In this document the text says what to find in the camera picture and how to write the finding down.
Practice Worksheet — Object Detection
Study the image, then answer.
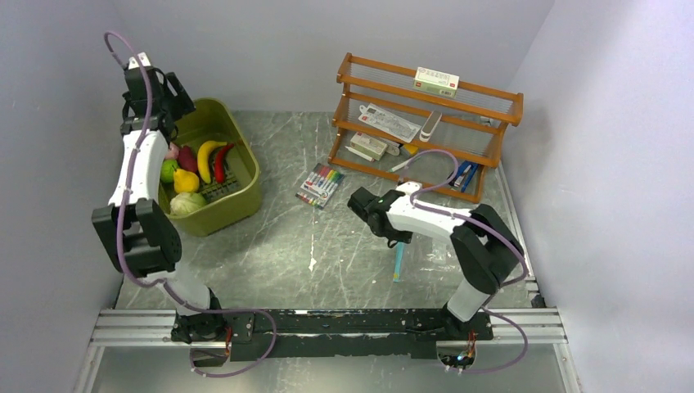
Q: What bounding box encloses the dark red sweet potato toy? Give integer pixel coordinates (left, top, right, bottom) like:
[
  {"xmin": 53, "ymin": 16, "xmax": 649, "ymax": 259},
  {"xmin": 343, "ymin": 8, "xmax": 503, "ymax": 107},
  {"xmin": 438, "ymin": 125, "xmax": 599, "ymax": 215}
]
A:
[{"xmin": 177, "ymin": 146, "xmax": 198, "ymax": 174}]

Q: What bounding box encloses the clear zip bag blue zipper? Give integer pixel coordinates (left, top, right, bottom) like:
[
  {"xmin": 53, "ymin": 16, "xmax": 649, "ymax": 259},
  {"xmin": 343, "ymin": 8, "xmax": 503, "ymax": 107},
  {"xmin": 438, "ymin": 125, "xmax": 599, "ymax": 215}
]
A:
[{"xmin": 390, "ymin": 239, "xmax": 461, "ymax": 282}]

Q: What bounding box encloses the yellow pear toy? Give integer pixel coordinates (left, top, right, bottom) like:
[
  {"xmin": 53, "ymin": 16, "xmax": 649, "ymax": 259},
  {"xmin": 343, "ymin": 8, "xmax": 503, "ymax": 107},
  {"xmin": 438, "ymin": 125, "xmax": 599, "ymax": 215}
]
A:
[{"xmin": 173, "ymin": 169, "xmax": 200, "ymax": 194}]

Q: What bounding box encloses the purple onion toy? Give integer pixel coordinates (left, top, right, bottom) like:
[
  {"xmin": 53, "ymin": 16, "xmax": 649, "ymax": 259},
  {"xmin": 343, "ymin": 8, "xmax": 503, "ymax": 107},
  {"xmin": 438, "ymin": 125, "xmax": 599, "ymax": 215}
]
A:
[{"xmin": 164, "ymin": 142, "xmax": 180, "ymax": 160}]

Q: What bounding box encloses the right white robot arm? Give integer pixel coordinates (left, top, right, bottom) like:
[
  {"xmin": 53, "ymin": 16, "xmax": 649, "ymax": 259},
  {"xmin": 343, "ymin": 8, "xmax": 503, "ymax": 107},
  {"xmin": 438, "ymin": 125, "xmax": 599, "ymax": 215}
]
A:
[{"xmin": 347, "ymin": 182, "xmax": 527, "ymax": 339}]

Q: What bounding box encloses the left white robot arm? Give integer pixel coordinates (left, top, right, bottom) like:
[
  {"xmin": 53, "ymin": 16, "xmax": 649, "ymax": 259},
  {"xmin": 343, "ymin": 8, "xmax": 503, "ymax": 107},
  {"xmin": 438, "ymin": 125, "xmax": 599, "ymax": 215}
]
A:
[{"xmin": 92, "ymin": 52, "xmax": 231, "ymax": 344}]

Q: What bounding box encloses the pack of coloured markers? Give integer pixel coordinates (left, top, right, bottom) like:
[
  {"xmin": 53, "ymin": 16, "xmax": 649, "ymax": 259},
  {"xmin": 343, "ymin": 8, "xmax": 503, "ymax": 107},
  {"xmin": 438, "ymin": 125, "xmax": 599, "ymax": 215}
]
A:
[{"xmin": 295, "ymin": 163, "xmax": 345, "ymax": 210}]

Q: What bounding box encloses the yellow banana toy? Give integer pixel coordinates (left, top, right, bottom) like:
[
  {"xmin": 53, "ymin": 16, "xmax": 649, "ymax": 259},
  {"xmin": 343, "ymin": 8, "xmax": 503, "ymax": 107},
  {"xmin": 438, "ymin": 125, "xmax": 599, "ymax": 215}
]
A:
[{"xmin": 197, "ymin": 140, "xmax": 227, "ymax": 184}]

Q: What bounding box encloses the small white box lower shelf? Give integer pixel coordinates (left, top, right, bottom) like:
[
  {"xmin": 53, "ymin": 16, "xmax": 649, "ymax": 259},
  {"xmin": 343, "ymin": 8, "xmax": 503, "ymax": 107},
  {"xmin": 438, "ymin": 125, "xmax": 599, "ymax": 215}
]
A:
[{"xmin": 346, "ymin": 133, "xmax": 387, "ymax": 162}]

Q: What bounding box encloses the green lime toy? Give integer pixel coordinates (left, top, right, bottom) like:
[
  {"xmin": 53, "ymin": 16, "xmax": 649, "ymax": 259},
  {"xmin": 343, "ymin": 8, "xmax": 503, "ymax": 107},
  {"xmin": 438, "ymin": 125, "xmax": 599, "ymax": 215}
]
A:
[{"xmin": 160, "ymin": 159, "xmax": 179, "ymax": 184}]

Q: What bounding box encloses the red chili toy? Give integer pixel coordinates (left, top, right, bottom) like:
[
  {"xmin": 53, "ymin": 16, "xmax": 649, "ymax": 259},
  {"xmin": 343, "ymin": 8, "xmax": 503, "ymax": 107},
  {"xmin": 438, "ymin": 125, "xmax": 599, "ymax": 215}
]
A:
[{"xmin": 214, "ymin": 143, "xmax": 235, "ymax": 184}]

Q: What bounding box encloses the flat white packaged item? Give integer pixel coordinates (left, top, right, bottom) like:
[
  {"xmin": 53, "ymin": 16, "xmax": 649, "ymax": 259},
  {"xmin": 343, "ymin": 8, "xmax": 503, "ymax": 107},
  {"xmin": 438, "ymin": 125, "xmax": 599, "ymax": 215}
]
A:
[{"xmin": 358, "ymin": 103, "xmax": 421, "ymax": 143}]

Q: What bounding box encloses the blue stapler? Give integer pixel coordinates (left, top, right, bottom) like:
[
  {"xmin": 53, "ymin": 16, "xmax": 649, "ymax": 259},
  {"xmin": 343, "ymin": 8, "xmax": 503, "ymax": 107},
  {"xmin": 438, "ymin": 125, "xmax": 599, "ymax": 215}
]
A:
[{"xmin": 448, "ymin": 160, "xmax": 480, "ymax": 192}]

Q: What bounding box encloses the orange wooden shelf rack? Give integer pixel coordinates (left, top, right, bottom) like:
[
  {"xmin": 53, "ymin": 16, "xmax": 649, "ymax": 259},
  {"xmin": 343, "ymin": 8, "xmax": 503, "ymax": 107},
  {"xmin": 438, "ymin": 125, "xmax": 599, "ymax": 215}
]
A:
[{"xmin": 328, "ymin": 53, "xmax": 524, "ymax": 203}]

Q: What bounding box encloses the pale green cabbage toy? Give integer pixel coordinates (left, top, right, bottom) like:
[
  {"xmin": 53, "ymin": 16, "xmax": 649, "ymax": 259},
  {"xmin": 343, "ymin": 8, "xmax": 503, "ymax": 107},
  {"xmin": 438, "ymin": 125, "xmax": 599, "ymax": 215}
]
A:
[{"xmin": 169, "ymin": 192, "xmax": 208, "ymax": 216}]

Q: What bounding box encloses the olive green plastic basket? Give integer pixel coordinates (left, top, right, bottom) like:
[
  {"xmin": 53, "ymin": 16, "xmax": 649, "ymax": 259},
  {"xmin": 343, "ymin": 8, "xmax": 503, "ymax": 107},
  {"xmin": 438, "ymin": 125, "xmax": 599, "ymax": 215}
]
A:
[{"xmin": 157, "ymin": 97, "xmax": 263, "ymax": 237}]

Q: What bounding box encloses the white green box on shelf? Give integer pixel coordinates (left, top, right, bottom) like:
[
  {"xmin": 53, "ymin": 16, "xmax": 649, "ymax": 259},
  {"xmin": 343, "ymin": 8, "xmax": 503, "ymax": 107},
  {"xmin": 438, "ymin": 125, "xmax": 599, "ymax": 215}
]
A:
[{"xmin": 412, "ymin": 67, "xmax": 459, "ymax": 98}]

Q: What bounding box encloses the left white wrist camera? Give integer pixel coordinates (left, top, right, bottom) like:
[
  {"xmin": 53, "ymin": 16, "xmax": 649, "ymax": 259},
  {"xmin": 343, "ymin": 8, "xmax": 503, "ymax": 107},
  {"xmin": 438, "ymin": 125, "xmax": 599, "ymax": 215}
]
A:
[{"xmin": 128, "ymin": 52, "xmax": 151, "ymax": 70}]

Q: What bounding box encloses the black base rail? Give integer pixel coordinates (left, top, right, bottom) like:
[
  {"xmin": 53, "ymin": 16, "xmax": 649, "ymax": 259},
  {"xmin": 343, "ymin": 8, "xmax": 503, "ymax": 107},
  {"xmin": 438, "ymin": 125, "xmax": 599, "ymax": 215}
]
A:
[{"xmin": 171, "ymin": 306, "xmax": 494, "ymax": 364}]

